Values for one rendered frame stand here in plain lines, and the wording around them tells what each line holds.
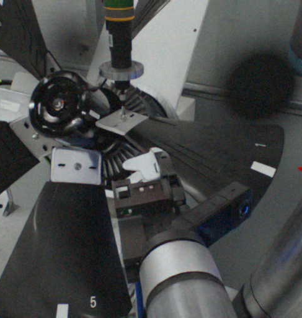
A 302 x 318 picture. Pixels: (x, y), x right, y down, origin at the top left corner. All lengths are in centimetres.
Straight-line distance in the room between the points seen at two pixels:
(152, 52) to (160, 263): 66
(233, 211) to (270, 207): 106
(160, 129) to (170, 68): 32
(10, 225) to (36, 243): 170
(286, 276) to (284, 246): 3
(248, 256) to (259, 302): 129
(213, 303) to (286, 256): 8
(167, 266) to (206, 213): 9
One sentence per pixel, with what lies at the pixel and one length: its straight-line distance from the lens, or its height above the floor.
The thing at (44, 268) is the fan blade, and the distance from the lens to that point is 64.
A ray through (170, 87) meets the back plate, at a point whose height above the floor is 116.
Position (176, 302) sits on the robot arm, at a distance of 32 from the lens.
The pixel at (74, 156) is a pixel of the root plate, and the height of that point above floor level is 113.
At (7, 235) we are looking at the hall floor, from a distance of 228.
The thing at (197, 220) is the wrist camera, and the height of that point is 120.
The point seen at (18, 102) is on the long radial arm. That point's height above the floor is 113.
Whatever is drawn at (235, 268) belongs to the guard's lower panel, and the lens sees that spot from 176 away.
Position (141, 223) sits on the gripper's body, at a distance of 41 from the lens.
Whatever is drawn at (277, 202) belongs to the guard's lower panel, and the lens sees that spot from 147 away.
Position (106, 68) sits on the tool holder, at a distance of 59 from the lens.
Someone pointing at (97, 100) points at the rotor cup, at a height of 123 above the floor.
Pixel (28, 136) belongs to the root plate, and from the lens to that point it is 73.
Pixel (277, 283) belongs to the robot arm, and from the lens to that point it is 37.
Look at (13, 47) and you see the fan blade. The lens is 88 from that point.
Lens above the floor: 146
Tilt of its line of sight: 32 degrees down
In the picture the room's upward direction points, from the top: straight up
